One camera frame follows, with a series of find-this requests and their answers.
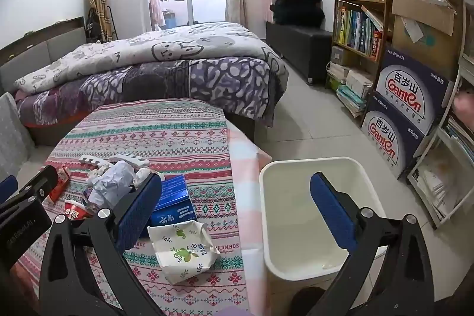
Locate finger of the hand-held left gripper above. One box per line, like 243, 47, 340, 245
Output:
0, 175, 18, 195
0, 165, 60, 216

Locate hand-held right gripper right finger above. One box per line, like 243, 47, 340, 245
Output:
310, 171, 435, 316

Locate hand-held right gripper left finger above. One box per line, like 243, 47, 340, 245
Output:
39, 173, 165, 316

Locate red snack packet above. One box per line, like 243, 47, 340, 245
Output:
48, 167, 72, 203

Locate white paper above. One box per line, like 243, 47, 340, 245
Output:
87, 161, 136, 209

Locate white plastic bin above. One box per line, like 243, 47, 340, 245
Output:
259, 157, 389, 316

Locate red white wrapper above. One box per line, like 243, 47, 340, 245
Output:
65, 199, 93, 220

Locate white printed paper bag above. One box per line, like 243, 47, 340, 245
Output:
147, 221, 221, 285

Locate blue flat box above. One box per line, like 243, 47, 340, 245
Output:
151, 174, 198, 228

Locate grey checked cushion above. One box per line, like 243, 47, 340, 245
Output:
0, 92, 36, 183

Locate white hair claw clip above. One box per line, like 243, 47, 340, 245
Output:
79, 153, 150, 169

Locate striped patterned tablecloth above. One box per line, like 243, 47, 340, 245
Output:
15, 97, 249, 316

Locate blue white carton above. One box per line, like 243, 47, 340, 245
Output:
361, 90, 432, 179
376, 46, 450, 139

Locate pink checked cloth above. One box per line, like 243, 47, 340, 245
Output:
226, 120, 273, 316

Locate stack of white papers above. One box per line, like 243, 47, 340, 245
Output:
418, 168, 457, 221

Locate grey bed headboard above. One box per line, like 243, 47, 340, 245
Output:
0, 17, 87, 94

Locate purple patterned blanket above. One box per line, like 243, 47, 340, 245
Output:
15, 57, 289, 128

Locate small grey box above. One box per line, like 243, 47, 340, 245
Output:
331, 46, 356, 67

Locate grey cat print quilt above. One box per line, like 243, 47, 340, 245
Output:
14, 22, 289, 94

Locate black bag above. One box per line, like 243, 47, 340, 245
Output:
85, 8, 102, 43

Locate black storage bench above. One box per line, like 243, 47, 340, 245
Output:
266, 22, 333, 83

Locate brown cardboard box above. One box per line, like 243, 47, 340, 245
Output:
390, 0, 460, 80

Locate pink hanging clothes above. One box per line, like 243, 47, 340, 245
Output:
148, 0, 166, 28

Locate pile of black clothes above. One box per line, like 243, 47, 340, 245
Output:
270, 0, 326, 26

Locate wooden bookshelf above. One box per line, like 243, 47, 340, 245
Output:
331, 0, 395, 128

